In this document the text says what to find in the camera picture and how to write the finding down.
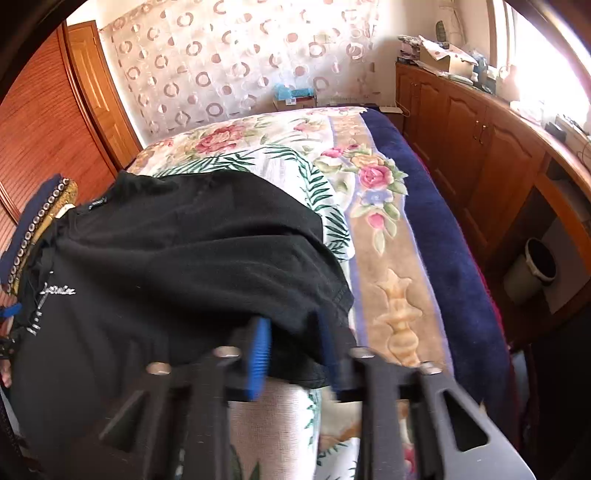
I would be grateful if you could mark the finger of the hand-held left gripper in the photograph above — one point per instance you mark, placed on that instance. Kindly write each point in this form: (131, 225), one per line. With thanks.
(9, 311)

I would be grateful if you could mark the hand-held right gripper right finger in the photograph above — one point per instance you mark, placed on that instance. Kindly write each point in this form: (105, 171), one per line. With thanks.
(333, 357)

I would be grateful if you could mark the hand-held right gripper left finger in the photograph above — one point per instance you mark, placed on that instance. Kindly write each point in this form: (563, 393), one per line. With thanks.
(258, 360)

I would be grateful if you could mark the black t-shirt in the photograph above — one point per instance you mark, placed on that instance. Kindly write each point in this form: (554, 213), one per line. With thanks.
(161, 258)

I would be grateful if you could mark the leaf print bed sheet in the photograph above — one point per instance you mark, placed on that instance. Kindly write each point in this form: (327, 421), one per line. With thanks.
(272, 434)

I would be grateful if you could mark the dark floral patterned folded garment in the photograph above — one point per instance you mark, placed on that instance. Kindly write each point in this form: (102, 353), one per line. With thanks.
(34, 224)

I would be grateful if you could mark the floral rose blanket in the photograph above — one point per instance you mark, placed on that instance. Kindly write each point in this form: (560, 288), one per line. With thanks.
(392, 277)

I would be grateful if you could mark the navy folded garment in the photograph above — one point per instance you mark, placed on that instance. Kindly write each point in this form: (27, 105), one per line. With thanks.
(41, 198)

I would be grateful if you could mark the navy blue blanket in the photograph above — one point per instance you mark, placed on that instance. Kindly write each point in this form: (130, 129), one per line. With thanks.
(452, 240)

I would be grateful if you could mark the slatted wooden wardrobe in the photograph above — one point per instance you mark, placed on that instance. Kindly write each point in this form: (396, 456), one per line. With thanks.
(41, 129)

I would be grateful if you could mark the grey waste bin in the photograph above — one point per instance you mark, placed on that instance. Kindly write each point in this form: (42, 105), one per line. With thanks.
(526, 277)

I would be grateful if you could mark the wooden panel door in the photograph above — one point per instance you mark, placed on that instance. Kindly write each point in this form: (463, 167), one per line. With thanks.
(99, 92)

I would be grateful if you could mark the long wooden cabinet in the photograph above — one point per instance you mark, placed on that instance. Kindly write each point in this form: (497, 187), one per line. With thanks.
(466, 138)

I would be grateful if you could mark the small printed cardboard box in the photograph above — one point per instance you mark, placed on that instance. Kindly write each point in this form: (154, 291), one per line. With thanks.
(295, 104)

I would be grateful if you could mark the blue plastic bag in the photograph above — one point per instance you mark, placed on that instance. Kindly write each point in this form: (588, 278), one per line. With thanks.
(286, 91)

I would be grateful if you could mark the sheer circle pattern curtain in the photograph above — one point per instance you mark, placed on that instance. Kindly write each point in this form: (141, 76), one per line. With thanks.
(221, 55)

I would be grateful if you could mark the stack of boxes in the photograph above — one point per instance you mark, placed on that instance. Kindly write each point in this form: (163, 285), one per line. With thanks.
(408, 48)

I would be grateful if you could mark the open cardboard box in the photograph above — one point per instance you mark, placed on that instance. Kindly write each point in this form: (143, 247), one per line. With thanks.
(445, 57)

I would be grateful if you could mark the wooden frame window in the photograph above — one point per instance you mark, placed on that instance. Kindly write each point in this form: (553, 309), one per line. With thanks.
(545, 60)

